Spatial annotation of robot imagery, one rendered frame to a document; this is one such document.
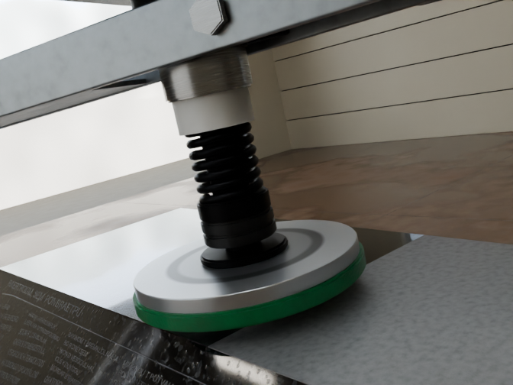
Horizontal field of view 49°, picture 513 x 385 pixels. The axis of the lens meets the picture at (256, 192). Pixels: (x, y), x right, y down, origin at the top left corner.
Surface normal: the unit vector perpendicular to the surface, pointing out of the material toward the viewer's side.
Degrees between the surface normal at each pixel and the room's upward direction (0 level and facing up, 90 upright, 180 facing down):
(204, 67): 90
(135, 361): 45
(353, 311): 0
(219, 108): 90
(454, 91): 90
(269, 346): 0
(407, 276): 0
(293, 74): 90
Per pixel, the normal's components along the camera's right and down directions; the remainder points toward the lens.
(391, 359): -0.21, -0.96
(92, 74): -0.41, 0.24
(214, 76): 0.25, 0.12
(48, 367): -0.67, -0.50
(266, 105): 0.62, 0.00
